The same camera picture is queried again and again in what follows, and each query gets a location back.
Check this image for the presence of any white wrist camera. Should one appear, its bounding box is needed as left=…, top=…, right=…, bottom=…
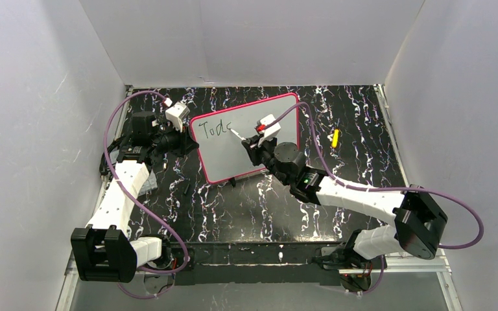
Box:
left=165, top=102, right=190, bottom=133
left=255, top=114, right=281, bottom=147

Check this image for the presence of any pink framed whiteboard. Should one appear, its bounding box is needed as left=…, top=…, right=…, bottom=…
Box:
left=189, top=93, right=299, bottom=184

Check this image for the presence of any white whiteboard marker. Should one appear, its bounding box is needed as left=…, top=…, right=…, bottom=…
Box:
left=230, top=129, right=247, bottom=142

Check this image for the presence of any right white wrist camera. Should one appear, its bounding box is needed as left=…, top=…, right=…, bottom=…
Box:
left=255, top=114, right=281, bottom=147

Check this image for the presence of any purple cable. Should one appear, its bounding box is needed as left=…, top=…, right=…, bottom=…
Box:
left=102, top=90, right=190, bottom=301
left=259, top=101, right=485, bottom=295

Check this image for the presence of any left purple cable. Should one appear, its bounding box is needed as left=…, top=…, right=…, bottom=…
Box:
left=102, top=90, right=190, bottom=301

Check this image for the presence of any clear plastic organizer box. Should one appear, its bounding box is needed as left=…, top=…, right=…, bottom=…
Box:
left=138, top=170, right=158, bottom=196

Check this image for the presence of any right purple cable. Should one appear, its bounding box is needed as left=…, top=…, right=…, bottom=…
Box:
left=259, top=101, right=485, bottom=295

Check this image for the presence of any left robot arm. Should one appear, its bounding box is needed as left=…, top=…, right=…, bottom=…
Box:
left=71, top=108, right=198, bottom=282

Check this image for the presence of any yellow marker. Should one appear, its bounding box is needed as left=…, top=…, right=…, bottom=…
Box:
left=331, top=129, right=340, bottom=148

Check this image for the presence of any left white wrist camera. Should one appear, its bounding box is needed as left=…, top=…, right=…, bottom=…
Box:
left=165, top=102, right=190, bottom=133

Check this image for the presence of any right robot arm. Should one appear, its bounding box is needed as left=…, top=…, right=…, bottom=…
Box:
left=241, top=135, right=447, bottom=260

